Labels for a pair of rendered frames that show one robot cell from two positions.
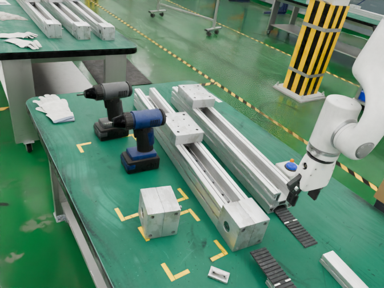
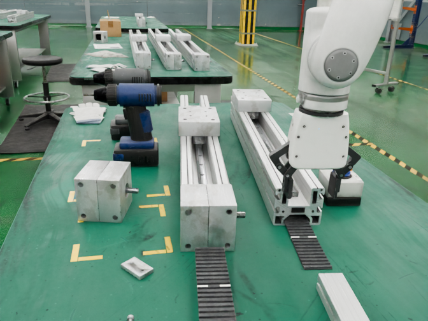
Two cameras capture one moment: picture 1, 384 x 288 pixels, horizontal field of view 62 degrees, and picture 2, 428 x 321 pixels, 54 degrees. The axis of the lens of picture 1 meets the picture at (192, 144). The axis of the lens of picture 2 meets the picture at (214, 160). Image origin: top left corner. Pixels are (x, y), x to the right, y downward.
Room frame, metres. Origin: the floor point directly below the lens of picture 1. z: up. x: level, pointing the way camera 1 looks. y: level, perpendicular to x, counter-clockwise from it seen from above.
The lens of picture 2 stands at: (0.04, -0.50, 1.22)
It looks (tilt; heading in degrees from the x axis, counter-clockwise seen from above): 22 degrees down; 26
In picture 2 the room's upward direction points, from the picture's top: 2 degrees clockwise
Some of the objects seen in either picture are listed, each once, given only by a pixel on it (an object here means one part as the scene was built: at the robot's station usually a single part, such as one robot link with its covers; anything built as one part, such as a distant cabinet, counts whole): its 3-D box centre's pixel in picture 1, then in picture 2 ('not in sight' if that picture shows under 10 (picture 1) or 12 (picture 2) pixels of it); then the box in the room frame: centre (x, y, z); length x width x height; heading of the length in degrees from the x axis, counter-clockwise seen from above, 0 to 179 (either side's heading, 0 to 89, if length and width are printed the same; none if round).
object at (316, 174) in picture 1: (315, 168); (317, 134); (0.75, -0.35, 1.00); 0.10 x 0.07 x 0.11; 121
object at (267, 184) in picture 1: (220, 135); (262, 141); (1.14, -0.11, 0.82); 0.80 x 0.10 x 0.09; 31
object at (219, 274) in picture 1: (218, 275); (137, 267); (0.52, -0.12, 0.78); 0.05 x 0.03 x 0.01; 76
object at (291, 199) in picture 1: (290, 195); (282, 179); (0.72, -0.30, 0.91); 0.03 x 0.03 x 0.07; 31
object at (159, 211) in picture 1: (162, 211); (111, 190); (0.66, 0.05, 0.83); 0.11 x 0.10 x 0.10; 114
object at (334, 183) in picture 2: (318, 188); (341, 179); (0.78, -0.39, 0.91); 0.03 x 0.03 x 0.07; 31
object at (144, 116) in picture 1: (133, 141); (124, 124); (0.89, 0.19, 0.89); 0.20 x 0.08 x 0.22; 124
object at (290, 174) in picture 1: (286, 174); (335, 186); (0.97, -0.36, 0.81); 0.10 x 0.08 x 0.06; 121
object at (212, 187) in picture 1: (178, 141); (197, 141); (1.04, 0.05, 0.82); 0.80 x 0.10 x 0.09; 31
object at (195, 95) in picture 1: (195, 98); (250, 104); (1.36, 0.02, 0.87); 0.16 x 0.11 x 0.07; 31
